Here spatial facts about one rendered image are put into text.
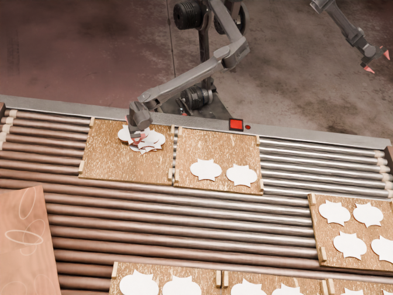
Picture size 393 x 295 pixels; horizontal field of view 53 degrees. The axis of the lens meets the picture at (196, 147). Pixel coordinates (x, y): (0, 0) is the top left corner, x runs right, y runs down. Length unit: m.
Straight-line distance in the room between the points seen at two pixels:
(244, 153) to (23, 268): 1.09
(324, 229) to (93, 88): 2.38
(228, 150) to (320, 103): 2.05
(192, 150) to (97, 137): 0.46
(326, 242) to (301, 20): 3.49
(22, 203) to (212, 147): 0.89
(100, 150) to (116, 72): 1.90
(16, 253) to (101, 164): 0.54
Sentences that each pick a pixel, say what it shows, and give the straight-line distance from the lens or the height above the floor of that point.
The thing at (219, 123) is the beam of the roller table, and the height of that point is 0.91.
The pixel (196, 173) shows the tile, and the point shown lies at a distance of 1.82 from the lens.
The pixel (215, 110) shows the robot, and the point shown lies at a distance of 3.12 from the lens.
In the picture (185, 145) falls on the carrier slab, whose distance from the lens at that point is 1.93.
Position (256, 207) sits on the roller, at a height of 0.92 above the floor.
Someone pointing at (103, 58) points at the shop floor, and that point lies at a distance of 3.86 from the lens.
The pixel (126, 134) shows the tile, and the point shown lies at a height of 0.98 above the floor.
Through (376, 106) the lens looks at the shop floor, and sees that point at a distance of 4.17.
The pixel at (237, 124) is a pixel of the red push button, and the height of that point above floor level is 0.93.
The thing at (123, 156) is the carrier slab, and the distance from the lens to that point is 1.87.
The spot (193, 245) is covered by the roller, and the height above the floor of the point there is 0.91.
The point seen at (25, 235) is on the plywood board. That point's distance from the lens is 1.58.
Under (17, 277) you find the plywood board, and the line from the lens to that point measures 1.52.
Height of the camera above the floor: 2.41
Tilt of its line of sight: 50 degrees down
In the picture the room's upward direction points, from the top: 12 degrees clockwise
